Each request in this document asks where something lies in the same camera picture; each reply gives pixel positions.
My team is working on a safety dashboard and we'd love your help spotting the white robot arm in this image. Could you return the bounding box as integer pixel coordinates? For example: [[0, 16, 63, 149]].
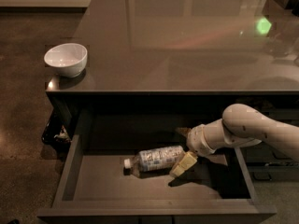
[[170, 104, 299, 177]]

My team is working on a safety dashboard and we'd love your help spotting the open grey top drawer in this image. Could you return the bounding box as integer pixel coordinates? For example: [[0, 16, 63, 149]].
[[36, 106, 278, 224]]

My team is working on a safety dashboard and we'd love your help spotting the black trash bin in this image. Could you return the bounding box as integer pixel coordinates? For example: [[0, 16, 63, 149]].
[[41, 111, 71, 147]]

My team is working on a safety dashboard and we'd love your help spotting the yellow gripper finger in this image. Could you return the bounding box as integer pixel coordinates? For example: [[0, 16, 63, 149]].
[[176, 127, 191, 137], [170, 151, 197, 176]]

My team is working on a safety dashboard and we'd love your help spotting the white ceramic bowl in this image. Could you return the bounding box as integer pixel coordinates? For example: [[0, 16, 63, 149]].
[[44, 43, 88, 77]]

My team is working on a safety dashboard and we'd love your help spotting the grey counter cabinet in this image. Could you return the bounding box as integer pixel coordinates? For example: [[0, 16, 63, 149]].
[[47, 0, 298, 130]]

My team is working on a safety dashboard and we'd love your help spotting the blue label plastic bottle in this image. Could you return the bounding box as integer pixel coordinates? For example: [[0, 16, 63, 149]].
[[123, 146, 183, 172]]

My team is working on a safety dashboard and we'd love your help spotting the dark lower drawer unit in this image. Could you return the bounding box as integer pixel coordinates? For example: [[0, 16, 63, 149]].
[[242, 108, 299, 182]]

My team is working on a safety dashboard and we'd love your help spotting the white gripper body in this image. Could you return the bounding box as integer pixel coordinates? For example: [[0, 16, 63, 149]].
[[186, 125, 215, 157]]

